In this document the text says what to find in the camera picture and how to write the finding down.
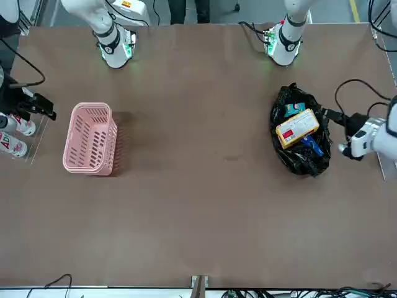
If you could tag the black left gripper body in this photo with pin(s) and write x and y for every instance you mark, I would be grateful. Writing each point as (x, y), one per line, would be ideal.
(356, 124)

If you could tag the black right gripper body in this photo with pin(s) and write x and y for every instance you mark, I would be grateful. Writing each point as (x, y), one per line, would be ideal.
(12, 96)

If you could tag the yellow biscuit box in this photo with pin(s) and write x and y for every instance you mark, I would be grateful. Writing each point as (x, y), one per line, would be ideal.
(297, 127)

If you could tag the blue Oreo cookie box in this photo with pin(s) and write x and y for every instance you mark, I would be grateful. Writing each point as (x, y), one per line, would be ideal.
(313, 147)

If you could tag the teal snack packet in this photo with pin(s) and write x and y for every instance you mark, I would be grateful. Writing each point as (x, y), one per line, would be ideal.
(294, 108)

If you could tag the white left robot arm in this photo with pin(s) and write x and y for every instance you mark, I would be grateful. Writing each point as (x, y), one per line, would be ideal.
(290, 37)

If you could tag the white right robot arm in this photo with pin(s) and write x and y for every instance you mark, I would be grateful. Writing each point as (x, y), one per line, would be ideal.
(105, 28)

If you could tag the pink plastic basket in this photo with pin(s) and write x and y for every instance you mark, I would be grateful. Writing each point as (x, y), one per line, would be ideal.
(90, 139)

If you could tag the black plastic bag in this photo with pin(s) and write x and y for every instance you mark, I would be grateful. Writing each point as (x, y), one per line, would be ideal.
(297, 164)

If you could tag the clear acrylic bottle rack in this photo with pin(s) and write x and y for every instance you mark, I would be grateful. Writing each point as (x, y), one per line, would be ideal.
(37, 139)

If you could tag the pink capped white bottle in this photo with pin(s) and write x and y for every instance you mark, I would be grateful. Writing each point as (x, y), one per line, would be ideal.
(23, 125)
(12, 144)

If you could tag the clear acrylic fruit stand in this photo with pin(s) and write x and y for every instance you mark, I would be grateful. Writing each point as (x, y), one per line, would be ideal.
(383, 172)

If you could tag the white control box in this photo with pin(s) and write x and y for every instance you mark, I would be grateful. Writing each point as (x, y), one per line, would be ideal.
(133, 9)

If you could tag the person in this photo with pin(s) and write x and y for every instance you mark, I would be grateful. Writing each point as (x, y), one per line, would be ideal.
(189, 10)

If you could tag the aluminium frame post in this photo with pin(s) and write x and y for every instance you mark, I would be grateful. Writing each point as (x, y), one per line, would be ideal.
(200, 287)

